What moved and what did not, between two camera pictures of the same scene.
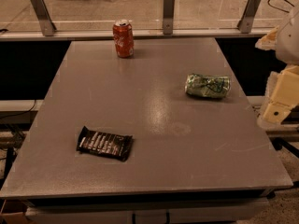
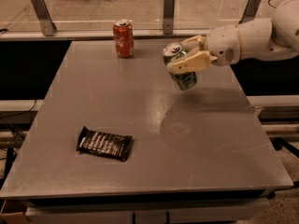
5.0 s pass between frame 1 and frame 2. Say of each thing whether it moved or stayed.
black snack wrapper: stayed
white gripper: moved
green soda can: moved
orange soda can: stayed
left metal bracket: stayed
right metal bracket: stayed
